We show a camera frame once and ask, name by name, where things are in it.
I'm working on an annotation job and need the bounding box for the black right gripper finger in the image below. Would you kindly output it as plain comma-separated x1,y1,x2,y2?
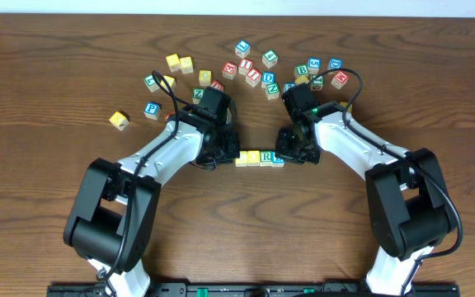
297,143,321,164
275,128,297,161

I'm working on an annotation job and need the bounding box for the blue 1 block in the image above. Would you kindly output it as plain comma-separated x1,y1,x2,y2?
271,152,285,167

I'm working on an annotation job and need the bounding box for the yellow G block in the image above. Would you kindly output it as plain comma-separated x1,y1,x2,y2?
294,76,309,85

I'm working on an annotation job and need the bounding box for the green R block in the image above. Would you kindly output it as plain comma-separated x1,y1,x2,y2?
260,151,273,167

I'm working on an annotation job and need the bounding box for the yellow C block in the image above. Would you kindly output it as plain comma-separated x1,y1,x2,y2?
235,151,248,167

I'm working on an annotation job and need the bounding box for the yellow O block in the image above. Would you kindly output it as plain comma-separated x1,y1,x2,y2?
247,150,261,167

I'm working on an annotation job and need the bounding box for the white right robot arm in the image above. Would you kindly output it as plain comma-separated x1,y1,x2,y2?
275,83,463,296

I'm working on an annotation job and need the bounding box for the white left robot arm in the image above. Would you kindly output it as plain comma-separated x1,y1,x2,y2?
63,87,240,296

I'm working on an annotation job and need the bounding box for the blue 2 block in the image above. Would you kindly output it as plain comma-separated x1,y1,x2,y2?
284,82,295,92

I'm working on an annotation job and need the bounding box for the green Z block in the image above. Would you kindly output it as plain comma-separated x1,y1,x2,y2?
192,87,205,104

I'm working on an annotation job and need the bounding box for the red U block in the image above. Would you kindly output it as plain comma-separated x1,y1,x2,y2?
209,80,224,92

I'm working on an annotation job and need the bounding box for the green J block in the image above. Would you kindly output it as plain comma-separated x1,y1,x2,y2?
310,74,324,91

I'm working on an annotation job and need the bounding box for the green N block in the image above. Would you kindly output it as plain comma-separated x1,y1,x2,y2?
266,82,280,100

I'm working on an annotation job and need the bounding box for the green B block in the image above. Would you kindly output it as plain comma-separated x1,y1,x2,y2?
294,64,309,78

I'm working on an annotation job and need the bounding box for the yellow Q block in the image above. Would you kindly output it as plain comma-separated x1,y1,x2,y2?
199,69,212,87

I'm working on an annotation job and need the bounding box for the blue D block centre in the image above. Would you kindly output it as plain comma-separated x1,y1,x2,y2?
261,72,275,88

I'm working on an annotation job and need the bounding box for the blue d block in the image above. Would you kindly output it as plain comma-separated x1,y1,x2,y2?
261,72,275,88
327,58,343,75

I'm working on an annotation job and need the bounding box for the red E block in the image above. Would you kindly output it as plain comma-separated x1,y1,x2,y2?
222,62,238,80

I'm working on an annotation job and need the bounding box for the blue 5 block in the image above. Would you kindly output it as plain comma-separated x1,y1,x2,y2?
307,57,322,75

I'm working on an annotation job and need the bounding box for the red A block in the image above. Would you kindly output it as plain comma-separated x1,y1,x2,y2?
165,112,176,122

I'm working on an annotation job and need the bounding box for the red M block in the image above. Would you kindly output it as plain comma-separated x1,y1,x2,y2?
331,71,350,89

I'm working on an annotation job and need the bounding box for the yellow block beside green L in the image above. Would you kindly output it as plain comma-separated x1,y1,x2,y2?
161,75,176,92

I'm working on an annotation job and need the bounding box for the yellow K block right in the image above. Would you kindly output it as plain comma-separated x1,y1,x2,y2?
340,101,353,113

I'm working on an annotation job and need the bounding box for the yellow k block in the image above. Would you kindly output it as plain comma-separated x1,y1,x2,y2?
109,111,129,130
340,101,353,113

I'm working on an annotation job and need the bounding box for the green 4 block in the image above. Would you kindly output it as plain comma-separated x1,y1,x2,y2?
262,49,279,68

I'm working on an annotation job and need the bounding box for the red I block lower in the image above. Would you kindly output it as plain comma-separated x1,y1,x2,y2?
246,68,262,87

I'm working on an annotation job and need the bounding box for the red i block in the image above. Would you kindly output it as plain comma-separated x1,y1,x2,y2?
238,58,254,75
246,68,262,87

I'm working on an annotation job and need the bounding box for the yellow S block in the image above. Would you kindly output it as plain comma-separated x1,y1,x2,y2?
180,56,194,74

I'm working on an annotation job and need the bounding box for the red I block upper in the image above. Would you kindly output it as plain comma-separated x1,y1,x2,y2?
238,58,254,75

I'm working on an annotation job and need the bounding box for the blue D block right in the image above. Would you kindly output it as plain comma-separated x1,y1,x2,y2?
327,58,343,75

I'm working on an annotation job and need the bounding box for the yellow block upper left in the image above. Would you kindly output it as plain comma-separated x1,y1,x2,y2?
166,54,181,72

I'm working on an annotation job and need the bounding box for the blue P block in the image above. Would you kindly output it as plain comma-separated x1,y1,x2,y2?
143,102,162,120

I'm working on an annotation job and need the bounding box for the blue L block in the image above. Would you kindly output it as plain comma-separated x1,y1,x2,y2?
235,40,251,59

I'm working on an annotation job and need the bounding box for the yellow K block far left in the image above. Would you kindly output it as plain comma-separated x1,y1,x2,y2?
109,111,129,130

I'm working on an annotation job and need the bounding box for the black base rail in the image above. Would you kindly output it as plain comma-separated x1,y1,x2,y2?
46,280,461,297

